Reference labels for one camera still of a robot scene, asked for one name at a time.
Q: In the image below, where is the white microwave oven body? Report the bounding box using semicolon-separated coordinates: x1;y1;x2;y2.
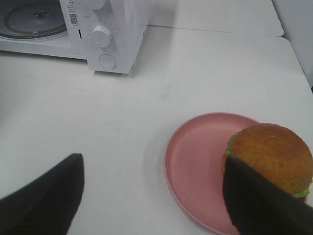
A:
0;0;151;74

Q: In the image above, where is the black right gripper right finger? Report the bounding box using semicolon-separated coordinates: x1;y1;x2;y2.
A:
223;157;313;235

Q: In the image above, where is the white timer knob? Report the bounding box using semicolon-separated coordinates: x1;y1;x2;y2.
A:
91;25;113;48

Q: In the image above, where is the glass microwave turntable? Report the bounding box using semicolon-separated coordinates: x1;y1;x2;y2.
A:
0;0;67;39

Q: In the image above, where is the round white door button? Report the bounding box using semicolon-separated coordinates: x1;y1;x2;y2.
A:
99;54;116;69

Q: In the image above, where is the white upper power knob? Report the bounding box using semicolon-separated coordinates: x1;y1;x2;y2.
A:
89;0;106;10

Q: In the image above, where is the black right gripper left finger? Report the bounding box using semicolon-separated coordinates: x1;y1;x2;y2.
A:
0;153;85;235

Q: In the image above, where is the pink round plate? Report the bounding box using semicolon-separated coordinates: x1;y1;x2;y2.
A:
164;113;259;235

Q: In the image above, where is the burger with lettuce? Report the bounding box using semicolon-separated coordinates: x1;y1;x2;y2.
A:
222;123;313;198

